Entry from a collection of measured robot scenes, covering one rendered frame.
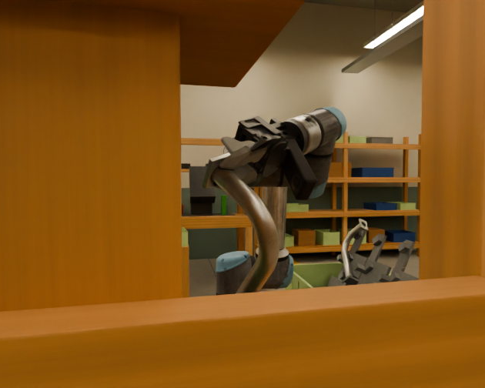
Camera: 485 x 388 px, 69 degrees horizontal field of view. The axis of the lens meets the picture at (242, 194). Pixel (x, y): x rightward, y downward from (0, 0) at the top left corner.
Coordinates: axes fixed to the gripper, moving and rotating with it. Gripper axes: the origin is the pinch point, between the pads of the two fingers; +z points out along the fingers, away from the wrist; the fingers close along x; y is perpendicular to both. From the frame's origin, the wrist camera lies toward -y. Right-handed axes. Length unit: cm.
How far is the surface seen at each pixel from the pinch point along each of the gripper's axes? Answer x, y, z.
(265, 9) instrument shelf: 26.6, -7.1, 11.0
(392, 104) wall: -203, 157, -665
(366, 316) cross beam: 11.5, -26.5, 13.8
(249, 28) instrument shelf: 24.2, -4.9, 9.5
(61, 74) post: 19.6, -0.4, 23.7
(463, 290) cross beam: 12.7, -31.0, 4.9
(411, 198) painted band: -333, 25, -644
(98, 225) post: 11.4, -8.3, 25.2
